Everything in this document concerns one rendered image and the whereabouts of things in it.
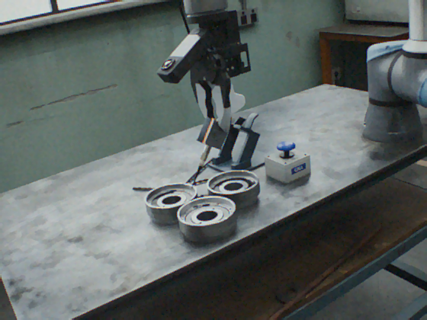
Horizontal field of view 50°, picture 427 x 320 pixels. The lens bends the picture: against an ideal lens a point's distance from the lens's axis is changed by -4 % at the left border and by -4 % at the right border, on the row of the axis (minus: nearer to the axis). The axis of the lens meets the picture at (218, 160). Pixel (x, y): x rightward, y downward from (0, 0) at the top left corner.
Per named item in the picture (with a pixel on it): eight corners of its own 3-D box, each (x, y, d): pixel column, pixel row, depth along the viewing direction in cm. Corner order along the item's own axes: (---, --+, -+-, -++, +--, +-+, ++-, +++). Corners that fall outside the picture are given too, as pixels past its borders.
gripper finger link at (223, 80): (236, 106, 82) (225, 56, 80) (229, 108, 81) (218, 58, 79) (219, 106, 86) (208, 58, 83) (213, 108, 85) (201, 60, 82)
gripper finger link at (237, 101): (255, 125, 87) (244, 75, 84) (231, 135, 84) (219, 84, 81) (243, 124, 89) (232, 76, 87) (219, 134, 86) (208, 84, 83)
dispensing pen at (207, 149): (178, 183, 88) (213, 97, 86) (195, 187, 90) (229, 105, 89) (184, 187, 86) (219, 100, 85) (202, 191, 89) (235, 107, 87)
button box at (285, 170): (287, 184, 99) (285, 163, 97) (265, 175, 105) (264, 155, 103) (315, 171, 103) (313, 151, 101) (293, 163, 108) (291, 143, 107)
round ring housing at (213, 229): (241, 240, 82) (238, 219, 80) (181, 249, 82) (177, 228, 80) (235, 211, 92) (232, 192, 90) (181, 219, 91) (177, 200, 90)
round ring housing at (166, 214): (199, 223, 89) (196, 204, 88) (144, 229, 90) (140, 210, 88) (200, 197, 99) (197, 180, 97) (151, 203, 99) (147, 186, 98)
